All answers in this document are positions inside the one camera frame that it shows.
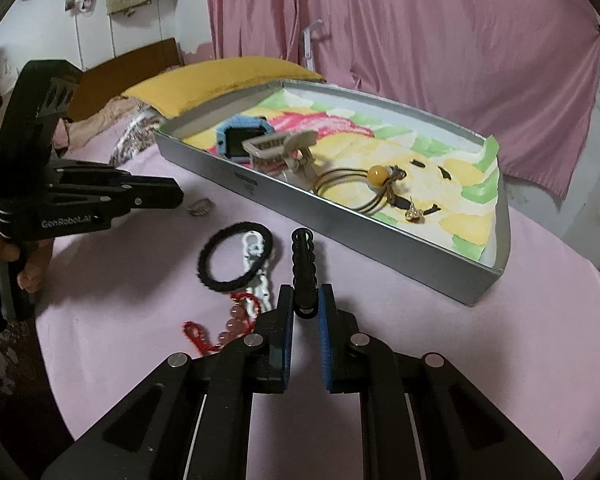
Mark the pink bed sheet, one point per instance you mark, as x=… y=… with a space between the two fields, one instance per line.
x=238 y=345

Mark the yellow pillow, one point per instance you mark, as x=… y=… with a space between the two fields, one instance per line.
x=175 y=92

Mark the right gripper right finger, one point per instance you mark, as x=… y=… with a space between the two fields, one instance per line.
x=337 y=354

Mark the brown wooden headboard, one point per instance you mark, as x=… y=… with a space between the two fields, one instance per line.
x=102 y=83

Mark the floral satin pillow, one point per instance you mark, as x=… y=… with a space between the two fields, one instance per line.
x=137 y=137

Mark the pink curtain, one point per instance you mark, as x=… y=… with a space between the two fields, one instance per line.
x=523 y=71

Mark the person's left hand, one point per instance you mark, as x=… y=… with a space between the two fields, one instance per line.
x=32 y=276

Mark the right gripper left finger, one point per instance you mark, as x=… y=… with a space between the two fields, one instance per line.
x=274 y=353

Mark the small gold earring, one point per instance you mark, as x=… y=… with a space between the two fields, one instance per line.
x=413 y=214

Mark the blue smart watch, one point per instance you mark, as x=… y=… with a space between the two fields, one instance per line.
x=232 y=133

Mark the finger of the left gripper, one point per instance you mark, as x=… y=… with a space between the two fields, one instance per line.
x=142 y=192

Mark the white plastic bracket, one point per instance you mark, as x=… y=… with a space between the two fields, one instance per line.
x=311 y=35

